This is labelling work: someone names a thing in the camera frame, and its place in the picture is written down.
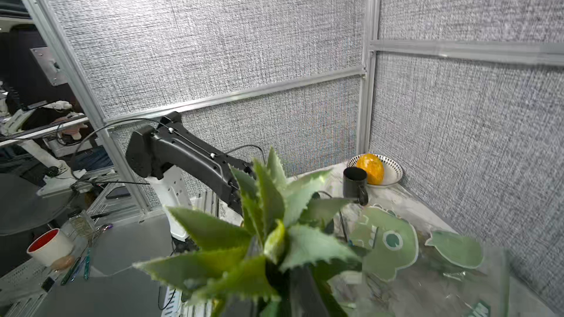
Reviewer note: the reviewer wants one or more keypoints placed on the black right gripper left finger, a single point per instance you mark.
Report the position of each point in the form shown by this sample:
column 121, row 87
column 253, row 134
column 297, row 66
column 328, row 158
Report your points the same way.
column 240, row 306

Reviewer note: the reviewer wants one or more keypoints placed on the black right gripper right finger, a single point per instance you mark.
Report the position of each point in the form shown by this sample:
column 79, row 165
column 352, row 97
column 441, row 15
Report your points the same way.
column 305, row 297

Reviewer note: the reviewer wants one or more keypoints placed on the yellow pineapple with green crown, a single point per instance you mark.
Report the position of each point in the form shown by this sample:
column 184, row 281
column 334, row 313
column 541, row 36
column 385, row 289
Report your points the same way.
column 290, row 221

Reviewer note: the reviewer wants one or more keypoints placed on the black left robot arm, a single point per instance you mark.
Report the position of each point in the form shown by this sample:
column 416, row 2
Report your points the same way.
column 161, row 154

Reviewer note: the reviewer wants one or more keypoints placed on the black mug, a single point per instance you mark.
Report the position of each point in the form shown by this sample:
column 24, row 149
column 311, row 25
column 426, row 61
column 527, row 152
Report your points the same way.
column 355, row 185

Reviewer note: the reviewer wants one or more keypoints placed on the orange fruit in bowl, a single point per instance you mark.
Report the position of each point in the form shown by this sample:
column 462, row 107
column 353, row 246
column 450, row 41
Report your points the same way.
column 374, row 168

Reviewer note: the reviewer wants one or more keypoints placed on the patterned white bowl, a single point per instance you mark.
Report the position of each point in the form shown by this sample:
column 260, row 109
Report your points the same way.
column 393, row 172

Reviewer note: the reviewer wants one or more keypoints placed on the white red cup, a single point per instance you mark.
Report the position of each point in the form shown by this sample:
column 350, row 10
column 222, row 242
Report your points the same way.
column 50, row 247

